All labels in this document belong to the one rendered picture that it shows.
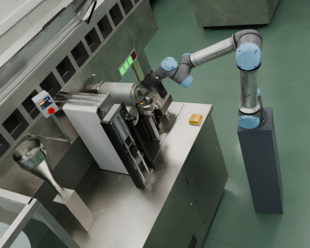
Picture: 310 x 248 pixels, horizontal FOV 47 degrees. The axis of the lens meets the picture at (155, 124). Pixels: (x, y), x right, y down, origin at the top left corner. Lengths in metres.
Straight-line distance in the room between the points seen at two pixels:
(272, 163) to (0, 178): 1.61
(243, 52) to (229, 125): 1.91
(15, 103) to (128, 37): 1.05
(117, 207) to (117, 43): 1.12
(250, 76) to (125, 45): 1.09
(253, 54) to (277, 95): 2.09
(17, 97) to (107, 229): 0.85
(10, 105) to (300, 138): 2.41
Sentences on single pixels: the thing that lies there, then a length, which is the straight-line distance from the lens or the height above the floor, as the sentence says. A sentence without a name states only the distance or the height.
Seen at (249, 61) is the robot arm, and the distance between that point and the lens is 1.77.
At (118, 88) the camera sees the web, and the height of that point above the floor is 1.31.
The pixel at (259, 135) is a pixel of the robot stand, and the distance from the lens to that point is 2.25.
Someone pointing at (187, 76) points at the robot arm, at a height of 1.38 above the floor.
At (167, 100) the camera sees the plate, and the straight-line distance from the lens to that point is 2.42.
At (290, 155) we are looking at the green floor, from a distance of 3.26.
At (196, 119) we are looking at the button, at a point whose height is 0.92.
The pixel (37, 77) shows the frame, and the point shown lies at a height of 1.61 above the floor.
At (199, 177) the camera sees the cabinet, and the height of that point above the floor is 0.59.
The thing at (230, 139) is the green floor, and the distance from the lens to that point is 3.46.
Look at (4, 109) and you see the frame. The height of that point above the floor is 1.62.
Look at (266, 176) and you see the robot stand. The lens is 2.56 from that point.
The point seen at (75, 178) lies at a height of 0.95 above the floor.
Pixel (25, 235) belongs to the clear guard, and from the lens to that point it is 1.40.
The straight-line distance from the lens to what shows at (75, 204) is 1.97.
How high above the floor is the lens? 2.48
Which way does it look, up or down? 40 degrees down
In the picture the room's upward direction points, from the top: 23 degrees counter-clockwise
